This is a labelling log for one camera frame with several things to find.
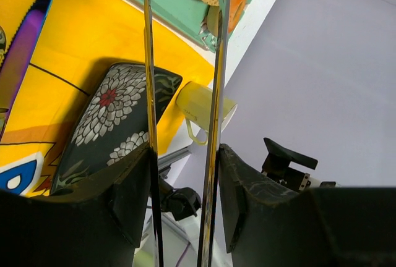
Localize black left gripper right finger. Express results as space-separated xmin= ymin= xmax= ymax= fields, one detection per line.
xmin=219 ymin=144 xmax=395 ymax=266

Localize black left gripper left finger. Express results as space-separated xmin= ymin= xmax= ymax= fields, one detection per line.
xmin=1 ymin=144 xmax=150 ymax=266

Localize iridescent knife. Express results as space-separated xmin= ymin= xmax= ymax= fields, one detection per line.
xmin=1 ymin=0 xmax=53 ymax=134

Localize silver metal tongs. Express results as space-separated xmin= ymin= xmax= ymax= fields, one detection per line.
xmin=144 ymin=0 xmax=231 ymax=266

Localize black floral square plate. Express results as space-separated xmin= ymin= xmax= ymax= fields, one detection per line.
xmin=50 ymin=62 xmax=183 ymax=195

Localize pale yellow mug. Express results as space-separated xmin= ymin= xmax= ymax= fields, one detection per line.
xmin=175 ymin=80 xmax=238 ymax=146

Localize orange glazed donut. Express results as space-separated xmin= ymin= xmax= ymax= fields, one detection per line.
xmin=206 ymin=0 xmax=248 ymax=38

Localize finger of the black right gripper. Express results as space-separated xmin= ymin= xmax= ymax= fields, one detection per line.
xmin=261 ymin=137 xmax=318 ymax=184

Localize yellow placemat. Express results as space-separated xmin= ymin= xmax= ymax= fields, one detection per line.
xmin=0 ymin=0 xmax=216 ymax=198

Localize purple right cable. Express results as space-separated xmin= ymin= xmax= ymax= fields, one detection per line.
xmin=174 ymin=240 xmax=191 ymax=267

